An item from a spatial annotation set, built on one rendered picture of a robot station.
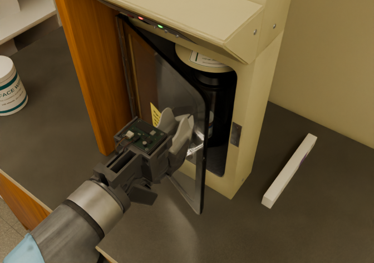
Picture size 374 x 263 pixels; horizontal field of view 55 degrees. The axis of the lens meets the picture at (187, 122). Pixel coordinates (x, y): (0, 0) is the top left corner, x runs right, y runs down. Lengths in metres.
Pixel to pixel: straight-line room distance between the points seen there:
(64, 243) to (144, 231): 0.48
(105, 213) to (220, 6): 0.34
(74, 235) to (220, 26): 0.34
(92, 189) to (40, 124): 0.74
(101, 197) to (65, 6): 0.41
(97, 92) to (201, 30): 0.47
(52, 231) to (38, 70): 1.00
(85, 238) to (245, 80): 0.38
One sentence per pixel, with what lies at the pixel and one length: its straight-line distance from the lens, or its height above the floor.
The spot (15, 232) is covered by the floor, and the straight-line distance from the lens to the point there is 2.17.
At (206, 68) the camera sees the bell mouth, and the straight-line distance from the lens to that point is 0.74.
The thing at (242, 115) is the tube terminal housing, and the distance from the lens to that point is 0.73.
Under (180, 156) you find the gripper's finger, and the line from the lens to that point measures 0.59.
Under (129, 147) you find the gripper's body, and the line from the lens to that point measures 0.53.
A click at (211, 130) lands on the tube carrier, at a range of 0.94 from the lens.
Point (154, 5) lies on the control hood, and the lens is 0.57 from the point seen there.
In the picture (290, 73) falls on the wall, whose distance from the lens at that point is 1.18.
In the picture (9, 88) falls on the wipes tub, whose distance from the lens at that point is 1.24.
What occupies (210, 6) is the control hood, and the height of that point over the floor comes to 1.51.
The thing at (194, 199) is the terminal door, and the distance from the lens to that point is 0.86.
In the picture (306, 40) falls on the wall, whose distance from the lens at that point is 1.10.
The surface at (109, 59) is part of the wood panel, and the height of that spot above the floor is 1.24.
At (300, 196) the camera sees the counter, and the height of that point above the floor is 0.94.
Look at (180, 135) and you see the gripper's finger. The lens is 0.59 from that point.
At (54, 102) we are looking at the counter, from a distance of 1.29.
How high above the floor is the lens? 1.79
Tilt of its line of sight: 48 degrees down
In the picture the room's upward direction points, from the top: straight up
